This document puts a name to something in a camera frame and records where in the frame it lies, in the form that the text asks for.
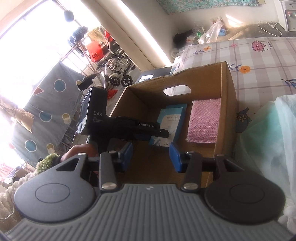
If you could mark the teal floral wall cloth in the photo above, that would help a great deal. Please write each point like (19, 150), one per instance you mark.
(182, 6)

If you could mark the white tied plastic bag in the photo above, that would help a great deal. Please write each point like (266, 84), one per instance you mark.
(268, 147)

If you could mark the person's hand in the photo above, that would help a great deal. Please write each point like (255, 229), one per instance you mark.
(82, 148)

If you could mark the wheelchair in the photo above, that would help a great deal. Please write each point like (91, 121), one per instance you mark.
(113, 68)

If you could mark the brown cardboard box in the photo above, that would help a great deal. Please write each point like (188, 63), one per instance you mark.
(168, 100)

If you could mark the red bag on rack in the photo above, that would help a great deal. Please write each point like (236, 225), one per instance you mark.
(95, 51)

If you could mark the white water dispenser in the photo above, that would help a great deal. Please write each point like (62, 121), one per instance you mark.
(286, 12)

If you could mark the blue bandage box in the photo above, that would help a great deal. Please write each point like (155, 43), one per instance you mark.
(171, 119)

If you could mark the grey dotted hanging sheet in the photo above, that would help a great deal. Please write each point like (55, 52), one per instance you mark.
(55, 106)

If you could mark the pink scrubbing sponge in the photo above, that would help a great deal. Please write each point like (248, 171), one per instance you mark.
(204, 121)

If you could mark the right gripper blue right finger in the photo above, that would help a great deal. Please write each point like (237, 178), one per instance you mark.
(179, 159)

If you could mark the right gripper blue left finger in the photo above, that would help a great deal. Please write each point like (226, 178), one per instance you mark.
(124, 157)

